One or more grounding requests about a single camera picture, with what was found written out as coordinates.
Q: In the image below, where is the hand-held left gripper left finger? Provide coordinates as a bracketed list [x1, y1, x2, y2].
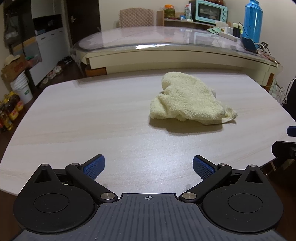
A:
[34, 155, 118, 204]

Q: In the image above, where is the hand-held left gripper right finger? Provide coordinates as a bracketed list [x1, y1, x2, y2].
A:
[180, 155, 263, 204]

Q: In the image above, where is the cream terry towel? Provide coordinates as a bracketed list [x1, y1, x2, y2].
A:
[149, 72, 238, 126]

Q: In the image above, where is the blue phone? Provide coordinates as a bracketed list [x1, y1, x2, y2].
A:
[240, 36, 258, 52]

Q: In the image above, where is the white bucket green label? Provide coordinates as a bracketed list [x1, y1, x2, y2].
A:
[14, 82, 34, 105]

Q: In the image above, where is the cluster of cooking oil bottles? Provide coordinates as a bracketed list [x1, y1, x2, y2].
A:
[0, 91, 25, 132]

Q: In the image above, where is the white plastic bucket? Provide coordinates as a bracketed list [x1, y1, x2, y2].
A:
[10, 73, 28, 92]

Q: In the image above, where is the white power strip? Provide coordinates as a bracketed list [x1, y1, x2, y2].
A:
[218, 31, 238, 42]

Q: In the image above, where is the blue thermos flask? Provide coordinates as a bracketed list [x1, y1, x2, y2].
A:
[242, 0, 262, 45]

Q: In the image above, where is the glass-topped beige table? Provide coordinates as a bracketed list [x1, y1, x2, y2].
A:
[70, 24, 284, 88]

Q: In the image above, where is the cardboard box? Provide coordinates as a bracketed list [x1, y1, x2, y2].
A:
[1, 57, 28, 82]

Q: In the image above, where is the white cabinet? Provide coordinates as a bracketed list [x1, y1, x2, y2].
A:
[31, 14, 71, 87]

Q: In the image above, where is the straw hat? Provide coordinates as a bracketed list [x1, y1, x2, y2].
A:
[5, 54, 21, 67]

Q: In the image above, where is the teal toaster oven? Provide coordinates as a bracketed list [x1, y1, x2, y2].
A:
[195, 0, 228, 23]

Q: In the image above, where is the dark wooden door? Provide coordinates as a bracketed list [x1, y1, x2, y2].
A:
[63, 0, 100, 47]

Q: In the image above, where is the wooden side shelf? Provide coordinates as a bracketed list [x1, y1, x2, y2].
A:
[157, 10, 216, 29]

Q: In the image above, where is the glass jar orange lid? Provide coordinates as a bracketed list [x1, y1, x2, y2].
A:
[164, 5, 176, 18]

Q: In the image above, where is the tangle of cables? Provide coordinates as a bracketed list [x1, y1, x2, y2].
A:
[254, 42, 287, 105]

